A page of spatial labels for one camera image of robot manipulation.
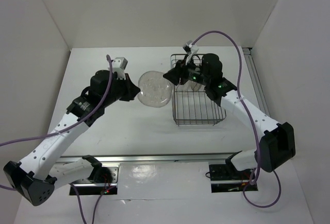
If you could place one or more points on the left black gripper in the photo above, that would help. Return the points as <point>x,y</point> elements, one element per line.
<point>131,89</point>

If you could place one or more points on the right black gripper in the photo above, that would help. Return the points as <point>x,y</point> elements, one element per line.
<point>175,74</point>

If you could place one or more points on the clear plate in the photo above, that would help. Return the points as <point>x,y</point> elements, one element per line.
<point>186,87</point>
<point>179,87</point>

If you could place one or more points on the smoky plate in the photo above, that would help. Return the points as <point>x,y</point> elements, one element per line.
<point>195,87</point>
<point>155,91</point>

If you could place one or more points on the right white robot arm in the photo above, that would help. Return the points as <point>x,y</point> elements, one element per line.
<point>275,143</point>

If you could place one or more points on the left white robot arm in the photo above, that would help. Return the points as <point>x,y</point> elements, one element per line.
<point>37,175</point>

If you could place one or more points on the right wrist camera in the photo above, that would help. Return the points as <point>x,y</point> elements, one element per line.
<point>191,49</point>

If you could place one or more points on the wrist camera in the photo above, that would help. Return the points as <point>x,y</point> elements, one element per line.
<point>191,49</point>
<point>119,65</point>

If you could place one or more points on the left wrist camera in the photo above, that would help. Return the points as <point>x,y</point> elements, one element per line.
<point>119,65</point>

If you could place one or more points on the metal wire dish rack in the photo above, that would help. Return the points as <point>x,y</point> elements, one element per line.
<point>194,108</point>

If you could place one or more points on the aluminium rail right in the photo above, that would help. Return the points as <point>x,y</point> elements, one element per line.
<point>255,80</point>

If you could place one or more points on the aluminium rail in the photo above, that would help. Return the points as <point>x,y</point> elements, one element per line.
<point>159,158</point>
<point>255,80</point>

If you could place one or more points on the aluminium rail front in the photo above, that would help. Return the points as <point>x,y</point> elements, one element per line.
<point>159,158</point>

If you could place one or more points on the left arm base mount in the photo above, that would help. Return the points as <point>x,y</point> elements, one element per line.
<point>107,181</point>

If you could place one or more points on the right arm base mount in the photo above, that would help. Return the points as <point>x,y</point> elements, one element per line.
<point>224,178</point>

